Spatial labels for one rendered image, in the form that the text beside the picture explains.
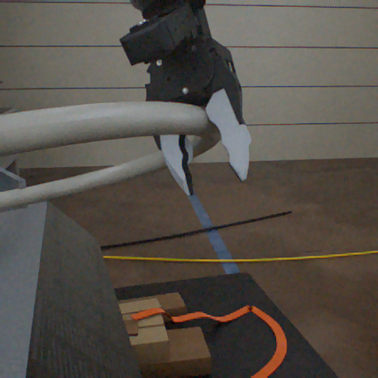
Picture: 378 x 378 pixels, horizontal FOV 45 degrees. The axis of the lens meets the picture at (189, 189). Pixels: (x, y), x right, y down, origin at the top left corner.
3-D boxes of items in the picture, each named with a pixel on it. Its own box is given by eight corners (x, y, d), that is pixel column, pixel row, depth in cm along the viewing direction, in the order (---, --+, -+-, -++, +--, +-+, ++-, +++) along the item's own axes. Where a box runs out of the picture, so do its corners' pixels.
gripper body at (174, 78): (245, 99, 52) (219, -2, 52) (220, 87, 44) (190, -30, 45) (186, 119, 55) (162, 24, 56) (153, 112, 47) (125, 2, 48)
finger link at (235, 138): (278, 166, 49) (240, 93, 50) (265, 167, 44) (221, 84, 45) (253, 180, 50) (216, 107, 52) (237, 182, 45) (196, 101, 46)
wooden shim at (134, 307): (112, 317, 228) (112, 315, 227) (110, 308, 237) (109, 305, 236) (161, 310, 235) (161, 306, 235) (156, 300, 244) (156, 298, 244)
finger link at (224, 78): (258, 117, 45) (218, 42, 46) (254, 116, 44) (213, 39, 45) (218, 141, 47) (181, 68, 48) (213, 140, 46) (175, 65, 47)
